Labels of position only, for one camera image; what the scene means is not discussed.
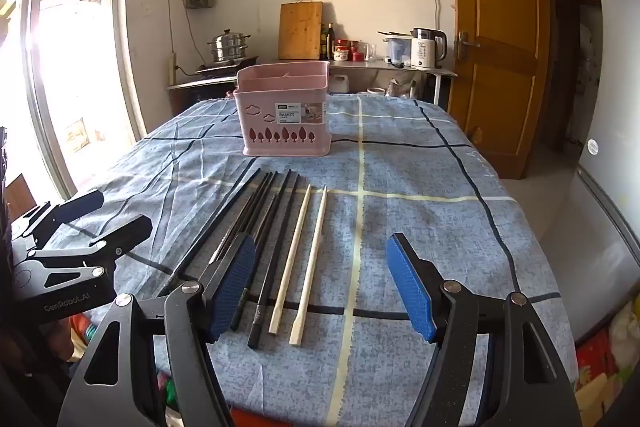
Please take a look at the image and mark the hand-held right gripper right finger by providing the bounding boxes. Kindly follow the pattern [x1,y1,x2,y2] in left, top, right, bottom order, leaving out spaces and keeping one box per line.
[386,233,583,427]

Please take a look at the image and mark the blue plaid tablecloth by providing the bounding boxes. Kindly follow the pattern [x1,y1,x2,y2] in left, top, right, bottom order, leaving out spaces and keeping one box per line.
[37,93,581,427]

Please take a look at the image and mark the wooden cutting board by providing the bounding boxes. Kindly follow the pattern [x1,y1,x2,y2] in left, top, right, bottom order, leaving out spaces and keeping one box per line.
[278,1,324,60]

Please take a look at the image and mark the brown wooden door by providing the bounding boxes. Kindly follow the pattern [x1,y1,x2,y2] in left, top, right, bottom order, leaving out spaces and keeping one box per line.
[445,0,551,180]

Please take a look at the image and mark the steel steamer pot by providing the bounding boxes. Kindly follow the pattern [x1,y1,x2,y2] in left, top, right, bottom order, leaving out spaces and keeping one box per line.
[207,29,251,64]

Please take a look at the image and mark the metal door handle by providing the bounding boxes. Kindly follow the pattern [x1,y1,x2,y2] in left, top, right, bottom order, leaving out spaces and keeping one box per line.
[456,32,481,58]

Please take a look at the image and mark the wooden side shelf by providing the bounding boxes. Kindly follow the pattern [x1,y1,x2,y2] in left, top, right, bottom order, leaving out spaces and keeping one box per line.
[166,76,240,118]

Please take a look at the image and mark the silver refrigerator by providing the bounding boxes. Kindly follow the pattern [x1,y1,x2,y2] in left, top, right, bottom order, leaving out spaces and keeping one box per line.
[570,0,640,343]

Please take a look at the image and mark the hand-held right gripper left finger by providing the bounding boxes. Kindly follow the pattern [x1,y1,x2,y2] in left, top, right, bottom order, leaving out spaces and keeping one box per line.
[62,233,258,427]

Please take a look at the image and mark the black chopstick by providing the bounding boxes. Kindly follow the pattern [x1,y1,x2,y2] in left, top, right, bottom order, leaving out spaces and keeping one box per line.
[209,193,277,264]
[162,167,262,295]
[212,172,269,260]
[247,174,301,349]
[222,171,277,258]
[231,169,292,332]

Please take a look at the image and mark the black induction cooker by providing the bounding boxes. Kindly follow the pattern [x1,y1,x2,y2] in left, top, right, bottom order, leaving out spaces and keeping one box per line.
[195,56,261,76]

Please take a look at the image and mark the clear storage box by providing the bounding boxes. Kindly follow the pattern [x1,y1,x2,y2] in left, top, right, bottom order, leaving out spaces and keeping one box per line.
[382,34,413,62]

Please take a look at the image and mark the white electric kettle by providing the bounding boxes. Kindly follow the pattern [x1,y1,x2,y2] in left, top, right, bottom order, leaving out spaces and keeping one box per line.
[410,28,447,68]

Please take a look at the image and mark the pink plastic utensil basket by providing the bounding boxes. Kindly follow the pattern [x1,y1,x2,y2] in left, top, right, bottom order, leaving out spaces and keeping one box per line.
[234,61,332,156]

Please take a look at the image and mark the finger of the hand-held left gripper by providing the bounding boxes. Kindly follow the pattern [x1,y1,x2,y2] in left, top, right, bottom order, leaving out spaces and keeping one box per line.
[9,189,107,252]
[11,214,154,297]

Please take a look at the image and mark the metal kitchen shelf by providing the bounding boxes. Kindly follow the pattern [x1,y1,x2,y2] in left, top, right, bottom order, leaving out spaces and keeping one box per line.
[267,57,458,105]

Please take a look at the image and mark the light wooden chopstick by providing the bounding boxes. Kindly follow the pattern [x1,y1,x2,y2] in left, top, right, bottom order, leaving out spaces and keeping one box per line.
[268,184,312,334]
[289,186,328,348]

